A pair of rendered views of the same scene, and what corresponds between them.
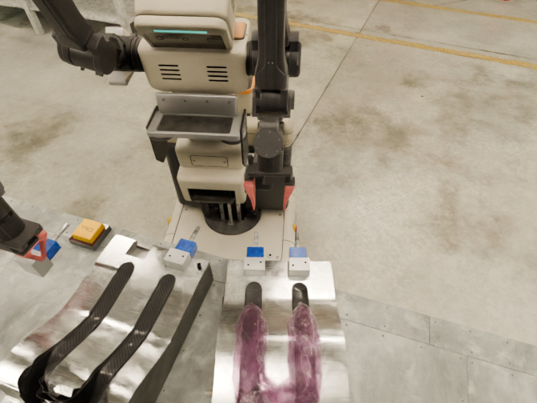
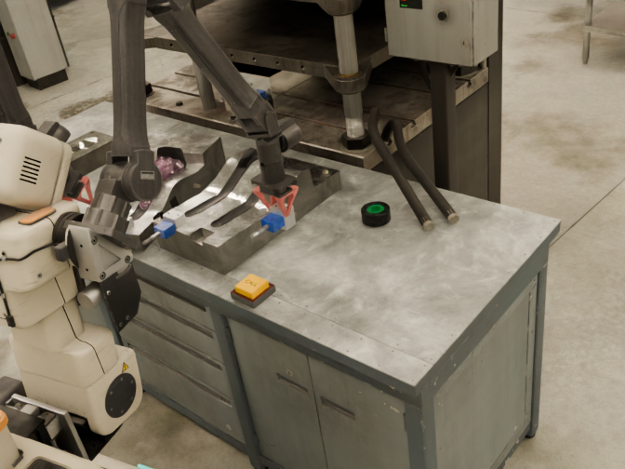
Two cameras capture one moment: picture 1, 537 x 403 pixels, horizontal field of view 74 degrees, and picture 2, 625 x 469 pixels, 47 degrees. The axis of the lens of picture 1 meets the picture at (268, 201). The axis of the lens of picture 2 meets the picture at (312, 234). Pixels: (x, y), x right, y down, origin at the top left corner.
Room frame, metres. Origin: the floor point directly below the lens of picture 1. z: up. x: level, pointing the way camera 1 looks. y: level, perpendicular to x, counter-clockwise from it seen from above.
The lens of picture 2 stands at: (1.79, 1.29, 1.87)
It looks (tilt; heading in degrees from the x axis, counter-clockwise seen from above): 33 degrees down; 207
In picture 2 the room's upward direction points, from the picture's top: 9 degrees counter-clockwise
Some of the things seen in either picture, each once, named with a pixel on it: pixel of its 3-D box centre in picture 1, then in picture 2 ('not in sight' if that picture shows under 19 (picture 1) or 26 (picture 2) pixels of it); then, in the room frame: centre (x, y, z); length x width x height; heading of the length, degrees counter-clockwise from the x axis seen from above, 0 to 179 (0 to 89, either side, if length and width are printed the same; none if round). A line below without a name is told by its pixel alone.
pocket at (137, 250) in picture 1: (141, 253); (203, 239); (0.49, 0.32, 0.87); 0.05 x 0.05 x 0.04; 72
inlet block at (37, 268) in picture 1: (48, 245); (270, 224); (0.48, 0.52, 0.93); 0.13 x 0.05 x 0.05; 162
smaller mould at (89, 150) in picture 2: not in sight; (85, 154); (0.03, -0.43, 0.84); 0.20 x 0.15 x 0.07; 162
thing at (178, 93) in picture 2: not in sight; (297, 87); (-0.76, 0.05, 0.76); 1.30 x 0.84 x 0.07; 72
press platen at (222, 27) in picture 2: not in sight; (294, 42); (-0.76, 0.06, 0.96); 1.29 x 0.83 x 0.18; 72
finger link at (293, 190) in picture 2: not in sight; (280, 198); (0.44, 0.54, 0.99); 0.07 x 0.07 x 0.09; 72
